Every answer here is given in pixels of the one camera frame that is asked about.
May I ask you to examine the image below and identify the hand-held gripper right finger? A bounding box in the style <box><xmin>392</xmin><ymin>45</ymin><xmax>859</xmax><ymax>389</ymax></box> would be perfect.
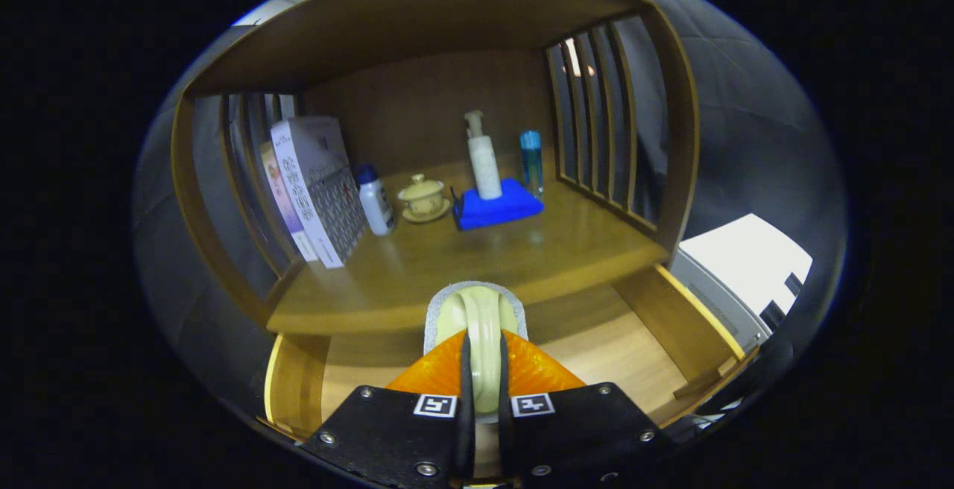
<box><xmin>498</xmin><ymin>329</ymin><xmax>660</xmax><ymax>489</ymax></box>

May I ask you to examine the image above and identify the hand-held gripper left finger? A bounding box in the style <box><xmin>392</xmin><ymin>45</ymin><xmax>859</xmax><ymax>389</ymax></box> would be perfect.
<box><xmin>317</xmin><ymin>329</ymin><xmax>476</xmax><ymax>489</ymax></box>

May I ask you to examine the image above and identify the green handled scrub brush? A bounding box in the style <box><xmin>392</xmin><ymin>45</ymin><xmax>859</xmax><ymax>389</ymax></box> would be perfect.
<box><xmin>423</xmin><ymin>280</ymin><xmax>530</xmax><ymax>424</ymax></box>

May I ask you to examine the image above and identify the brown wooden drawer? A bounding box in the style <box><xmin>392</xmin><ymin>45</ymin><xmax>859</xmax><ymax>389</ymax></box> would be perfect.
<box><xmin>257</xmin><ymin>264</ymin><xmax>757</xmax><ymax>445</ymax></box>

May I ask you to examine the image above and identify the wooden countertop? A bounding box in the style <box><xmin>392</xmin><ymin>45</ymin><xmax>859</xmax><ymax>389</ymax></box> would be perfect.
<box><xmin>267</xmin><ymin>161</ymin><xmax>670</xmax><ymax>335</ymax></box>

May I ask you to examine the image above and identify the brown wooden cabinet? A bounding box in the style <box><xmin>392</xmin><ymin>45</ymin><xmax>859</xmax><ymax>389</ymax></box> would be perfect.
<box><xmin>170</xmin><ymin>0</ymin><xmax>701</xmax><ymax>337</ymax></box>

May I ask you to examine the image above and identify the folded blue cloth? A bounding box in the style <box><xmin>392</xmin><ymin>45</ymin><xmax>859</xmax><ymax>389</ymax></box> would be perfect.
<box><xmin>451</xmin><ymin>178</ymin><xmax>545</xmax><ymax>232</ymax></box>

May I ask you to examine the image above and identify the yellow lidded teacup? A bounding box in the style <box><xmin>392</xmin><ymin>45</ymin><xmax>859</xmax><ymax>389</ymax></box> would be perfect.
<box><xmin>397</xmin><ymin>174</ymin><xmax>452</xmax><ymax>224</ymax></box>

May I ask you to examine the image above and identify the white bottle blue cap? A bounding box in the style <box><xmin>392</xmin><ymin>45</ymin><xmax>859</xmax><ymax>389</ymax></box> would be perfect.
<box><xmin>356</xmin><ymin>164</ymin><xmax>396</xmax><ymax>236</ymax></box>

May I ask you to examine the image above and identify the white pump bottle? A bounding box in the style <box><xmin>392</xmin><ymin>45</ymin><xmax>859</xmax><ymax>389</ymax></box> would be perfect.
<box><xmin>464</xmin><ymin>110</ymin><xmax>504</xmax><ymax>201</ymax></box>

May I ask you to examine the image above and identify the clear blue bottle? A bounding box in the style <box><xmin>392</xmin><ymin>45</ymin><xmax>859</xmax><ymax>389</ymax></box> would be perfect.
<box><xmin>519</xmin><ymin>130</ymin><xmax>545</xmax><ymax>198</ymax></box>

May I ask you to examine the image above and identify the thick white book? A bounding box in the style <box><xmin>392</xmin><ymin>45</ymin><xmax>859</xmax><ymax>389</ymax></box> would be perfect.
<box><xmin>270</xmin><ymin>116</ymin><xmax>367</xmax><ymax>269</ymax></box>

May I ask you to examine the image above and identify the thin purple book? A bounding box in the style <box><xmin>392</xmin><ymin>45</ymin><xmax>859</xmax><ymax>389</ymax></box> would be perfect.
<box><xmin>259</xmin><ymin>141</ymin><xmax>320</xmax><ymax>262</ymax></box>

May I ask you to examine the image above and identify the white plastic storage unit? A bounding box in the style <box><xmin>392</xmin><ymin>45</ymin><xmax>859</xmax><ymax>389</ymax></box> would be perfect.
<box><xmin>671</xmin><ymin>213</ymin><xmax>813</xmax><ymax>348</ymax></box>

